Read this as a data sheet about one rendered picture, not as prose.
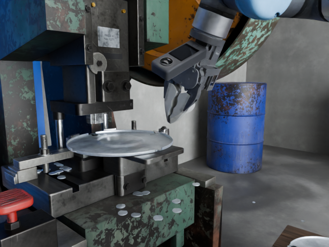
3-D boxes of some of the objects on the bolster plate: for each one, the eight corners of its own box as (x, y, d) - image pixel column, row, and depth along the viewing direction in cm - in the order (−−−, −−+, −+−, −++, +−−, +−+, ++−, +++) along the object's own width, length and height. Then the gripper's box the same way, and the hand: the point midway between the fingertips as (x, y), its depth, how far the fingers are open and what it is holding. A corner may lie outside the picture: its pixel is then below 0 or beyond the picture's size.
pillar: (66, 151, 87) (63, 105, 84) (59, 153, 85) (56, 106, 83) (62, 150, 88) (59, 105, 86) (56, 151, 87) (52, 105, 84)
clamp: (77, 167, 81) (75, 132, 79) (14, 184, 69) (10, 142, 67) (65, 163, 85) (63, 129, 83) (5, 178, 73) (1, 138, 71)
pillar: (109, 141, 99) (108, 101, 96) (104, 143, 97) (103, 102, 95) (105, 140, 100) (104, 101, 98) (100, 142, 99) (99, 101, 96)
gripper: (236, 44, 60) (199, 128, 69) (203, 29, 65) (172, 110, 74) (216, 40, 54) (177, 134, 63) (181, 24, 58) (150, 114, 67)
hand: (169, 118), depth 66 cm, fingers closed
